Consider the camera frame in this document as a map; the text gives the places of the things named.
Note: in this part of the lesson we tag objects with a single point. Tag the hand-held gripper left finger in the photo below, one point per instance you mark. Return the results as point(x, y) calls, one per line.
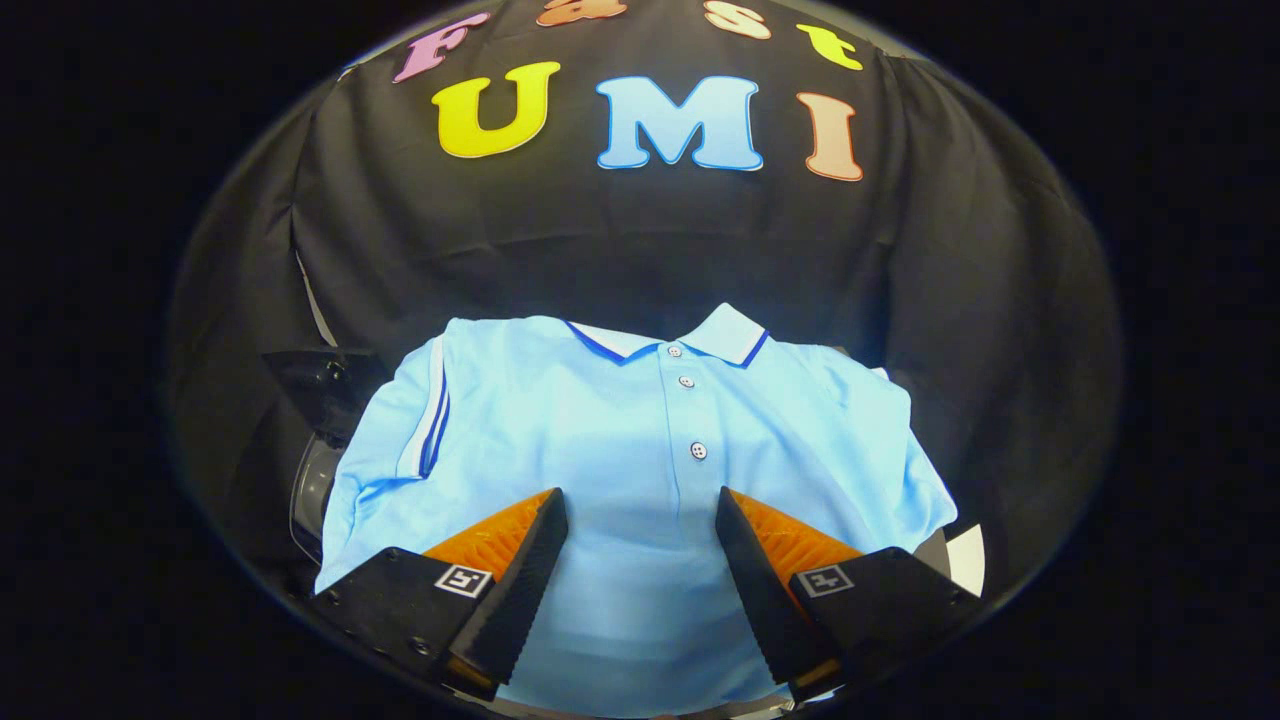
point(520, 590)

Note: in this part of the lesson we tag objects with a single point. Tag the white paper sheet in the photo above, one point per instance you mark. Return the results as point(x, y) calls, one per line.
point(968, 560)

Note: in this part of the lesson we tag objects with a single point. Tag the black backdrop cloth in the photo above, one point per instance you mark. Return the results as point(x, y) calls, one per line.
point(650, 240)

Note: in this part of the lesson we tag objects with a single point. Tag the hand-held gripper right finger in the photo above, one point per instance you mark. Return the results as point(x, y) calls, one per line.
point(755, 590)

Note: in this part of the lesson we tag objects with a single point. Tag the dark washing machine lid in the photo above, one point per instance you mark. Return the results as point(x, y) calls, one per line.
point(325, 385)

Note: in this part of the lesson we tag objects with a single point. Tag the light blue polo shirt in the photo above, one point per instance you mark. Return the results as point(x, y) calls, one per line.
point(620, 440)

